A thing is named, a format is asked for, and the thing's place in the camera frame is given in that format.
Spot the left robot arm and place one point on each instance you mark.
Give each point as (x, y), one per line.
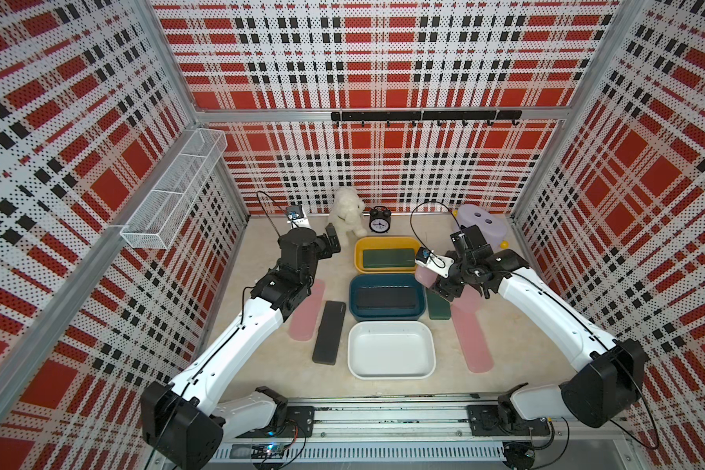
(179, 419)

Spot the black hook rail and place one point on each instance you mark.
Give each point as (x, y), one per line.
(489, 116)

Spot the yellow storage tray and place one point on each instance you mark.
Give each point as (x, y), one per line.
(383, 242)

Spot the white plush dog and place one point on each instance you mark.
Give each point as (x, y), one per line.
(346, 215)

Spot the black alarm clock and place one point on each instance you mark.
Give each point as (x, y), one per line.
(380, 219)

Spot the green circuit board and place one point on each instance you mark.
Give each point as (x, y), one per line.
(268, 451)

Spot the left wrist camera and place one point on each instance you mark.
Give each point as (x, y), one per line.
(296, 217)

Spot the pink pencil case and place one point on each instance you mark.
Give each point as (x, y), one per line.
(304, 318)
(472, 341)
(470, 300)

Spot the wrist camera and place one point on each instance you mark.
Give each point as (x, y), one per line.
(440, 265)
(296, 217)

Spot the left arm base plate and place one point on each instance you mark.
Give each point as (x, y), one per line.
(294, 421)

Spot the teal storage tray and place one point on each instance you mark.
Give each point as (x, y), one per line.
(386, 280)

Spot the white storage tray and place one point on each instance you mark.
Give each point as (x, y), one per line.
(391, 350)

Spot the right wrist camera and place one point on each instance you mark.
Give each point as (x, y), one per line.
(440, 265)

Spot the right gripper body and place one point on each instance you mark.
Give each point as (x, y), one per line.
(459, 275)

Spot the green pencil case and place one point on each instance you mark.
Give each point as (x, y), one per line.
(388, 259)
(438, 308)

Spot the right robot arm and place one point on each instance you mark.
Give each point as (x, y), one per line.
(608, 371)

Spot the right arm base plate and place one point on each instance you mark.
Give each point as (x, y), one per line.
(489, 420)

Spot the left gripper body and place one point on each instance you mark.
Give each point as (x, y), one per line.
(322, 250)

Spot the aluminium rail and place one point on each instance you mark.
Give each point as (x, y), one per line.
(435, 417)

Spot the white wire mesh shelf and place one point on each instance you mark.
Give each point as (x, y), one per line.
(158, 219)

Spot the lavender toaster toy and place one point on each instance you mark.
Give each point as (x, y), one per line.
(493, 229)

